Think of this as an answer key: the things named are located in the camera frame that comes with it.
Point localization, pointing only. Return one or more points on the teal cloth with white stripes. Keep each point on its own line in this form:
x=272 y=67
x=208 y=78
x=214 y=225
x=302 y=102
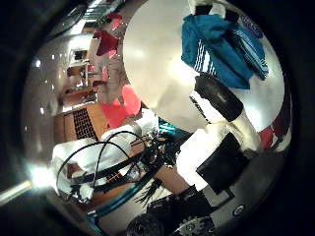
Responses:
x=216 y=49

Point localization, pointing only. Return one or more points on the wooden cabinet with black grille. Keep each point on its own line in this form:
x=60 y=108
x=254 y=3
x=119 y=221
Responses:
x=82 y=123

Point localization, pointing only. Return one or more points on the dark red chair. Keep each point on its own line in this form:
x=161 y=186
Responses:
x=106 y=42

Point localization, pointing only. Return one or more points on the wooden desk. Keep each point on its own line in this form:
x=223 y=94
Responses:
x=74 y=70

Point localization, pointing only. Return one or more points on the dark monitor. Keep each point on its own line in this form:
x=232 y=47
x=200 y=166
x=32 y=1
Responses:
x=78 y=55

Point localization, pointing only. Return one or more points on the large grid window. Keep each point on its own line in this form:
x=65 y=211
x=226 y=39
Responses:
x=98 y=10

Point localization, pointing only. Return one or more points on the teal metal frame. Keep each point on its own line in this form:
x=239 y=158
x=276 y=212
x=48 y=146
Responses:
x=118 y=198

